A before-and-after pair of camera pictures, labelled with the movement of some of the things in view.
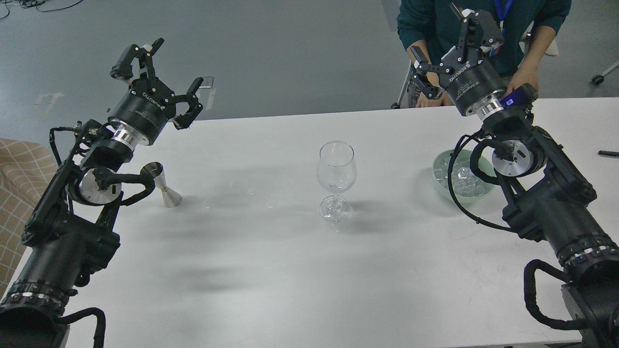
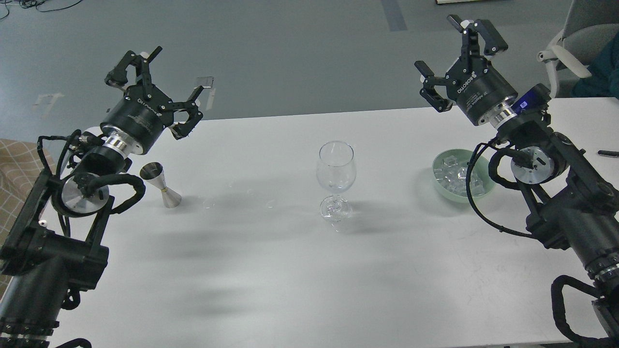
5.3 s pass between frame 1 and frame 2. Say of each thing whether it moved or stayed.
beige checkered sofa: stayed
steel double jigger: stayed
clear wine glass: stayed
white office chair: moved
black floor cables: stayed
